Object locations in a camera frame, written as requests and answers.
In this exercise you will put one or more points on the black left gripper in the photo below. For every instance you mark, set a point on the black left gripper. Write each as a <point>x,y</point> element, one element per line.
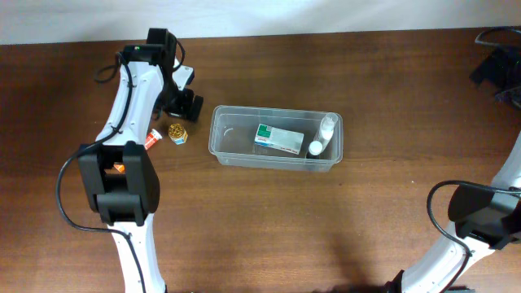
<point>184,107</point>

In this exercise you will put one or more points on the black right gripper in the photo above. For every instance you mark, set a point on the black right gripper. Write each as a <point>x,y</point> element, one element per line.
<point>493,70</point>

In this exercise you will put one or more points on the small gold-lid balm jar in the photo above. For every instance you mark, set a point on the small gold-lid balm jar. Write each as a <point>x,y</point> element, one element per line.
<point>178,134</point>

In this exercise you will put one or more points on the orange effervescent tablet tube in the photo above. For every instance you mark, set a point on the orange effervescent tablet tube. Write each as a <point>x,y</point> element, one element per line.
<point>152,138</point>

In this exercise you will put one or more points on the white green medicine box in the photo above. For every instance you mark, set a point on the white green medicine box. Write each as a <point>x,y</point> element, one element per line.
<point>279,139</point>

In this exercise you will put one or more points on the black tube white cap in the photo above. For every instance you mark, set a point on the black tube white cap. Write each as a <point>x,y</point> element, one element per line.
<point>314,150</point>

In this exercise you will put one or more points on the white calamine lotion bottle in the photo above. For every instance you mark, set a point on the white calamine lotion bottle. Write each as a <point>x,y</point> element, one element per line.
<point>326,129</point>

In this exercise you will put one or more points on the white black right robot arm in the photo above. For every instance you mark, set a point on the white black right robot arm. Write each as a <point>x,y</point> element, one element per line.
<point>482,219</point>

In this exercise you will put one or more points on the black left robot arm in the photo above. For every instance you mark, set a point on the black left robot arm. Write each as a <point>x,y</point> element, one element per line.
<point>120,181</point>

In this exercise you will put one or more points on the clear plastic container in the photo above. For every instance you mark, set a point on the clear plastic container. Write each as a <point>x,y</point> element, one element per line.
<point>233,129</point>

